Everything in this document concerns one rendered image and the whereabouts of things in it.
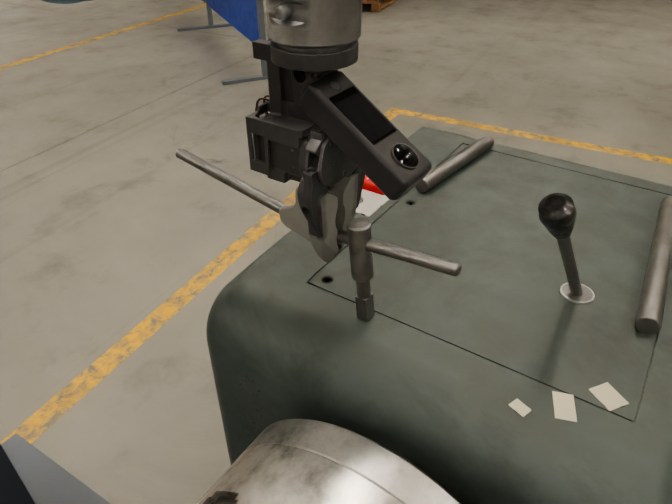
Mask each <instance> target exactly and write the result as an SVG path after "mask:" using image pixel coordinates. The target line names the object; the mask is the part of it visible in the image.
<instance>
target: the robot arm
mask: <svg viewBox="0 0 672 504"><path fill-rule="evenodd" d="M265 8H266V23H267V35H268V37H269V39H268V40H266V41H265V40H262V39H260V40H259V39H258V40H255V41H252V48H253V58H255V59H260V60H264V61H266V62H267V75H268V89H269V95H266V96H264V98H259V99H258V100H257V102H256V107H255V112H253V113H251V114H249V115H247V116H245V120H246V129H247V139H248V149H249V159H250V169H251V170H253V171H256V172H259V173H262V174H265V175H267V177H268V178H270V179H273V180H276V181H279V182H282V183H286V182H288V181H289V180H294V181H297V182H300V183H299V185H298V186H297V188H296V190H295V204H292V205H287V206H282V207H281V208H280V210H279V217H280V220H281V222H282V223H283V224H284V225H285V226H286V227H288V228H289V229H291V230H292V231H294V232H296V233H297V234H299V235H300V236H302V237H303V238H305V239H306V240H308V241H310V242H311V243H312V246H313V248H314V249H315V252H316V253H317V255H318V256H319V257H320V258H321V259H322V260H323V261H324V262H327V263H330V262H331V261H332V260H333V259H335V258H336V257H337V255H338V254H339V252H340V251H341V250H342V248H343V247H344V245H345V244H344V243H340V242H337V233H338V230H337V229H339V230H343V231H347V232H348V227H347V225H348V223H349V222H350V221H351V220H353V219H354V217H355V212H356V208H357V207H358V205H359V201H360V197H361V192H362V188H363V184H364V179H365V175H366V176H367V177H368V178H369V179H370V180H371V181H372V182H373V183H374V184H375V185H376V186H377V187H378V188H379V189H380V190H381V191H382V192H383V193H384V195H385V196H386V197H387V198H388V199H390V200H397V199H399V198H400V197H401V196H403V195H404V194H405V193H406V192H408V191H409V190H410V189H411V188H413V187H414V186H415V185H416V184H418V183H419V182H420V181H421V180H422V179H423V178H424V177H425V176H426V175H427V173H428V172H429V171H430V170H431V162H430V161H429V160H428V159H427V158H426V157H425V156H424V155H423V154H422V153H421V152H420V151H419V150H418V149H417V148H416V147H415V146H414V145H413V144H412V143H411V142H410V141H409V140H408V139H407V138H406V137H405V136H404V134H403V133H402V132H401V131H400V130H399V129H398V128H397V127H396V126H395V125H394V124H393V123H392V122H391V121H390V120H389V119H388V118H387V117H386V116H385V115H384V114H383V113H382V112H381V111H380V110H379V109H378V108H377V107H376V106H375V105H374V104H373V103H372V102H371V101H370V100H369V99H368V98H367V97H366V96H365V95H364V94H363V93H362V92H361V91H360V90H359V89H358V88H357V87H356V86H355V85H354V84H353V83H352V81H351V80H350V79H349V78H348V77H347V76H346V75H345V74H344V73H343V72H341V71H338V70H337V69H342V68H345V67H348V66H351V65H353V64H354V63H356V62H357V60H358V38H359V37H360V36H361V29H362V0H265ZM266 97H269V99H267V98H266ZM260 100H263V103H262V104H260V105H258V104H259V101H260ZM265 100H267V102H265ZM268 112H270V113H268ZM264 113H265V114H266V115H264V116H262V117H260V115H262V114H264ZM252 133H253V137H252ZM253 141H254V147H253ZM254 151H255V158H254Z"/></svg>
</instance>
